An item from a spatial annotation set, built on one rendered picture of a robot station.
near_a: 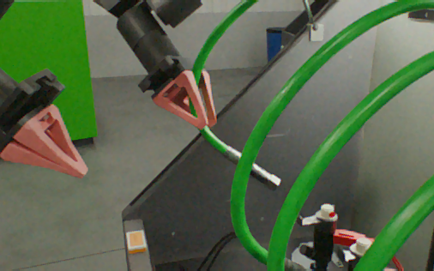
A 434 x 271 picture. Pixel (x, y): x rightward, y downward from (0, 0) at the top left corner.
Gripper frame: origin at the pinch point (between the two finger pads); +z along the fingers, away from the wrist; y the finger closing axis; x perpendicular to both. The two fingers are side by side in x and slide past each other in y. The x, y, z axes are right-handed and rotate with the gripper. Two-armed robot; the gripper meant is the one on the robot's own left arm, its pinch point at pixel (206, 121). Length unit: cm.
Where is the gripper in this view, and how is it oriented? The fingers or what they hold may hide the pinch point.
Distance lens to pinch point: 57.6
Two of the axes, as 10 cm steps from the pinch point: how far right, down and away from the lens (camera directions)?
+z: 5.8, 8.0, -1.5
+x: -7.1, 5.8, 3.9
